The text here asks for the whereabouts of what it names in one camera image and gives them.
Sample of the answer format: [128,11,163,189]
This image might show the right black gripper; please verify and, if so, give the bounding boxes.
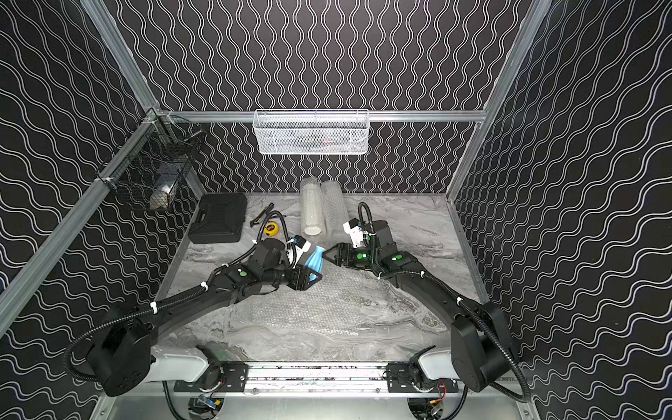
[322,243,381,269]

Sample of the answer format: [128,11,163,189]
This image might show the blue ribbed vase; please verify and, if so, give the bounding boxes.
[304,246,325,286]

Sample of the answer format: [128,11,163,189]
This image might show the clear bubble wrap sheet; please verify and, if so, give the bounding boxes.
[236,265,420,335]

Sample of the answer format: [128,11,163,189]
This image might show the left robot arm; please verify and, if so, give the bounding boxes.
[62,238,325,397]

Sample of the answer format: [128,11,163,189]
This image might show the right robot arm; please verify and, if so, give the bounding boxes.
[322,220,531,404]

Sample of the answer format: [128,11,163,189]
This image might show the clear bubble wrap roll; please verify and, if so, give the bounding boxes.
[321,181,349,237]

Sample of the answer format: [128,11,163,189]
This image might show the bubble wrapped white cylinder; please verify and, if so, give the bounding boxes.
[300,177,326,236]

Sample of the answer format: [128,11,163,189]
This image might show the yellow tape measure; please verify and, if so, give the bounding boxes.
[264,222,279,236]

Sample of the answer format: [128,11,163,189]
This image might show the black utility knife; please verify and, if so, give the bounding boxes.
[250,202,283,228]

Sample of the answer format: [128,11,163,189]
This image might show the black plastic tool case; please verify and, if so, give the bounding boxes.
[188,192,248,244]

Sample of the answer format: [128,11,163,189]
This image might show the white roll in black basket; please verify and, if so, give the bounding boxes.
[149,175,179,210]

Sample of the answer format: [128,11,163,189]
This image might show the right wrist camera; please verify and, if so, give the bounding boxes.
[343,218,365,248]

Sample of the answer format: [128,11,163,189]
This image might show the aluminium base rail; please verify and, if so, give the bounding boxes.
[104,360,531,398]

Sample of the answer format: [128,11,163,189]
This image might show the white wire mesh basket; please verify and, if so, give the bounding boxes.
[252,108,371,155]

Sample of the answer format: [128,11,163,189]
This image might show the black wire basket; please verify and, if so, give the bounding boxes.
[103,115,206,212]

